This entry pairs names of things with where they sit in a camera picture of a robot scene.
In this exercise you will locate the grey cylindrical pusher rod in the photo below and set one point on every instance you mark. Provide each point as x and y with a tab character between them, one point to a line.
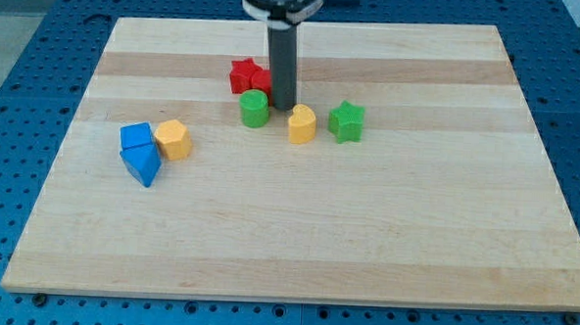
283	58

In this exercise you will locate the yellow heart block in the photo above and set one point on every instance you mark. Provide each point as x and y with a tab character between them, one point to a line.
302	125

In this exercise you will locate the red star block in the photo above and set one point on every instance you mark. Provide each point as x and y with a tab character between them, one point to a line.
241	75

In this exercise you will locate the green cylinder block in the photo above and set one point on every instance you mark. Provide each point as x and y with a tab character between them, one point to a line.
253	104

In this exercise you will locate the green star block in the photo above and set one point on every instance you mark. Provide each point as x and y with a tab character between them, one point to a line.
346	122

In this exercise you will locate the yellow hexagon block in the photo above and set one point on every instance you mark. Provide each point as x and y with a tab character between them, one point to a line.
173	139

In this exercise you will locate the blue cube block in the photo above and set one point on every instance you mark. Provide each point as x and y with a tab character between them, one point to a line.
136	135

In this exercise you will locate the wooden board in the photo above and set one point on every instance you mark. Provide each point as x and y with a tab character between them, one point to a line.
448	201

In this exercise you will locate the blue triangle block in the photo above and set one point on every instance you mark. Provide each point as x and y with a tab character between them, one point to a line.
142	162

